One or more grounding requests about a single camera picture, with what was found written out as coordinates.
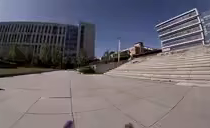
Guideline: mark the pale lamp pole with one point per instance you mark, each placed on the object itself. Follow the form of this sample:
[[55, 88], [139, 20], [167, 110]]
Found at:
[[119, 50]]

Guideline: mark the low tan building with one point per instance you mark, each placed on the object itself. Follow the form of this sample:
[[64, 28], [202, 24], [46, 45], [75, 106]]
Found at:
[[134, 50]]

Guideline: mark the grey concrete slab plaza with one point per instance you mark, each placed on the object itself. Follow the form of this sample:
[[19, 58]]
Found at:
[[103, 100]]

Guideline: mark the row of trees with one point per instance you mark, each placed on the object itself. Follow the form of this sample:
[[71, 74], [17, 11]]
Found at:
[[43, 55]]

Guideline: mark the robot's own part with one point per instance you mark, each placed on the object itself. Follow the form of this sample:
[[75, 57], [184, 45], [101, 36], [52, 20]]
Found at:
[[69, 124], [129, 125]]

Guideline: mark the wide concrete steps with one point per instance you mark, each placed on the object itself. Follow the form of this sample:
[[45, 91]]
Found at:
[[173, 68]]

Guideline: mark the large glass office building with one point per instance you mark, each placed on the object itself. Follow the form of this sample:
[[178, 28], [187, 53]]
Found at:
[[36, 38]]

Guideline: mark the white striped building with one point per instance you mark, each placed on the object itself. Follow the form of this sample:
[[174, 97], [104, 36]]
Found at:
[[183, 30]]

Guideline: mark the grass lawn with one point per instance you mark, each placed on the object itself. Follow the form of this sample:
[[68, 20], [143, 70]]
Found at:
[[16, 71]]

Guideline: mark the low concrete wall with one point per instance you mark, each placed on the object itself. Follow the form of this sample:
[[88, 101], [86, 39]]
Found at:
[[104, 66]]

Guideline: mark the low dark kerb wall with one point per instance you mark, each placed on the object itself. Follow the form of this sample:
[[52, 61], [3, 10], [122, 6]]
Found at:
[[13, 75]]

